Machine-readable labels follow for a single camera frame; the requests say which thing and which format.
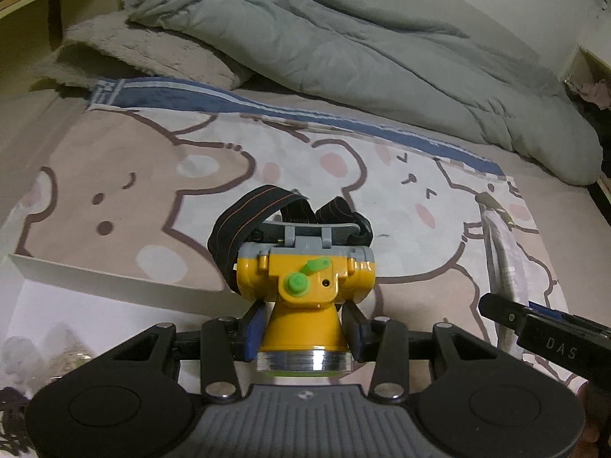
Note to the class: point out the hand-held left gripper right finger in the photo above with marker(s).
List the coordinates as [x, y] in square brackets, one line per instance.
[352, 334]

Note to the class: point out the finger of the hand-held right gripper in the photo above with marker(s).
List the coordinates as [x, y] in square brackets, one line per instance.
[501, 312]
[568, 319]

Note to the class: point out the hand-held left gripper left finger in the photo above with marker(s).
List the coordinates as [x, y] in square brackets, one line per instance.
[253, 336]

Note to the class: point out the white shallow box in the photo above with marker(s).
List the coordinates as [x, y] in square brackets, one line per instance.
[119, 288]

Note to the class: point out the clear bag of beige grains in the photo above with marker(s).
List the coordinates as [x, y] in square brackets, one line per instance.
[52, 350]

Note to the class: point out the beige bed sheet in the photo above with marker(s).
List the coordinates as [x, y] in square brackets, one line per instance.
[549, 191]

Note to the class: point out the bear printed blanket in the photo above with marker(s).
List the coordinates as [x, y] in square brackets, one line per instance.
[167, 162]

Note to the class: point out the wooden bedside cabinet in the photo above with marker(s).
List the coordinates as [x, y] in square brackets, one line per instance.
[589, 69]

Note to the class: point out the grey quilted duvet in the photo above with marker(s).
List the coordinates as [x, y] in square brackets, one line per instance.
[358, 47]

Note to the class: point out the beige fluffy pillow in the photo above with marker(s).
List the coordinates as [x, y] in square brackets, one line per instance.
[157, 52]

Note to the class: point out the wooden headboard shelf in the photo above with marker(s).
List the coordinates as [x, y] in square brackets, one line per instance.
[28, 24]

